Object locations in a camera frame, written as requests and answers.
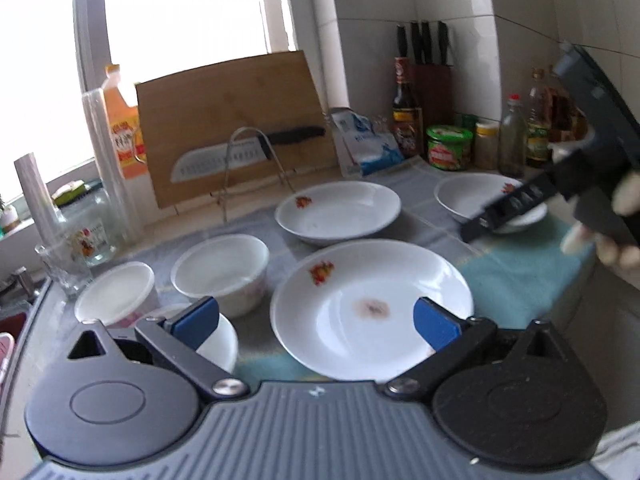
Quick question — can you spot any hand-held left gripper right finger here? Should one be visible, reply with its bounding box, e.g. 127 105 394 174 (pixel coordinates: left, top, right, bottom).
386 297 568 402

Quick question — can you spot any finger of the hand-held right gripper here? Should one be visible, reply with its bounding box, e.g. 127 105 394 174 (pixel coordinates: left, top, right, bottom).
460 162 558 242

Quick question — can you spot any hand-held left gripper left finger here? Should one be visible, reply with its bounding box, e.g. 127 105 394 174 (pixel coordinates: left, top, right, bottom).
67 296 251 402

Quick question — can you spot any small white bowl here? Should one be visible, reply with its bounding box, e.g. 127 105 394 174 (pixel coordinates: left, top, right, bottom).
144 303 239 374

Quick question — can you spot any white flower-print bowl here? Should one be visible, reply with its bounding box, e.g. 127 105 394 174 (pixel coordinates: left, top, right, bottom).
433 172 549 236

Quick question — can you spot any white round bowl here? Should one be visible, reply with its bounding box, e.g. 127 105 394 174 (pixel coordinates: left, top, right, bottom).
170 233 270 318

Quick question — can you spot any white bowl with pink print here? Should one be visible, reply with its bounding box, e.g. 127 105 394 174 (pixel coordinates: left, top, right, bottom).
74 261 159 330

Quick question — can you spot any large white flower-print plate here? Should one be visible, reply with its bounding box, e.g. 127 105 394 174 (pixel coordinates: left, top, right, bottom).
270 239 475 382

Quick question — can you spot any deep white flower-print plate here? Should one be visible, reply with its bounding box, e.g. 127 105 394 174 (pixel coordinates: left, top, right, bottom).
274 181 403 247

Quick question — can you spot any person's right hand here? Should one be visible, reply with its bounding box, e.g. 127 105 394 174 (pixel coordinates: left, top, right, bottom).
560 170 640 283

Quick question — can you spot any brown sauce bottle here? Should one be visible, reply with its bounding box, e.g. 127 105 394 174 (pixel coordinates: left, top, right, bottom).
548 74 589 144

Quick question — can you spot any small yellow-lid spice jar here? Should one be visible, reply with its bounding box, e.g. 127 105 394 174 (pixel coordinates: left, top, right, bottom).
473 120 500 170

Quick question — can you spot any red-cap glass bottle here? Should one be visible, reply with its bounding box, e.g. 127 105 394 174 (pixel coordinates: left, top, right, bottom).
498 93 527 179

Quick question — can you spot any teal cloth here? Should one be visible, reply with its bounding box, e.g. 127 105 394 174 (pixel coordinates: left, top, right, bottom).
234 232 597 382

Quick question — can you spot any yellow cooking oil bottle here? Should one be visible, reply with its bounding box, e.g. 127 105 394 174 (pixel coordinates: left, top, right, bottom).
525 68 554 169

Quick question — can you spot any green lidded tub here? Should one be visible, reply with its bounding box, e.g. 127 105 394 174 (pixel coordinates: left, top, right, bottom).
426 124 474 170

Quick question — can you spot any grey checked cloth mat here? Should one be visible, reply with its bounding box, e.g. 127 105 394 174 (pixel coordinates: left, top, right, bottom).
132 159 551 361

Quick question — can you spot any glass jar with yellow lid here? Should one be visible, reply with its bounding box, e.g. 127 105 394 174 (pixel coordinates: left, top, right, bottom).
52 178 127 267

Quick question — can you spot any wooden knife block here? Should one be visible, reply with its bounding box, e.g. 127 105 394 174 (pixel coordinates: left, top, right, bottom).
410 62 454 129

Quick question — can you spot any dark soy sauce bottle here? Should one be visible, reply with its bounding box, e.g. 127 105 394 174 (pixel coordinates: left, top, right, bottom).
391 56 424 157

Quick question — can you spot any clear glass cup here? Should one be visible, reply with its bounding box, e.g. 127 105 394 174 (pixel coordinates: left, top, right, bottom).
34 241 94 299

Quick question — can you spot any blue and white salt bag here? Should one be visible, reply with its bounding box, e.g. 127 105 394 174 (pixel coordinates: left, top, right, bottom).
329 107 405 177

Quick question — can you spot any steel sink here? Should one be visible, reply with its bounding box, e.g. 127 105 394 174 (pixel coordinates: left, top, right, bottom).
0 266 51 396

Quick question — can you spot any red basin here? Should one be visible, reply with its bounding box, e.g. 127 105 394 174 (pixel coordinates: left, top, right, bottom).
0 311 29 336

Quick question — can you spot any white and pink basin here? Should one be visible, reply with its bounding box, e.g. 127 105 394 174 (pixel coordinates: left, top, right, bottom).
0 332 17 392

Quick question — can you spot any small plastic wrap roll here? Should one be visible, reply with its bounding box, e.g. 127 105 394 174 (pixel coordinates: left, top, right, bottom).
13 152 64 261

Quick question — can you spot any orange liquid bottle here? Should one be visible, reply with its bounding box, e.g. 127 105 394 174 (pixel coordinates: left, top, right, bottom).
102 63 149 181

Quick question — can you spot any bamboo cutting board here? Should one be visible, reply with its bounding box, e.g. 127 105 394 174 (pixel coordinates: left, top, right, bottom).
135 49 337 210

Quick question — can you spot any window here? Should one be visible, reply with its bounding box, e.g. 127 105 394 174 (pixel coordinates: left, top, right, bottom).
0 0 301 241

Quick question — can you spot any black-handled cleaver knife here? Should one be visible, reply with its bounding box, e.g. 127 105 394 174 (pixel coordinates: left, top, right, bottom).
170 125 326 184

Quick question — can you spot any metal wire rack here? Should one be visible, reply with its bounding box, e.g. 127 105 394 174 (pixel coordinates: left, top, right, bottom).
215 127 297 222

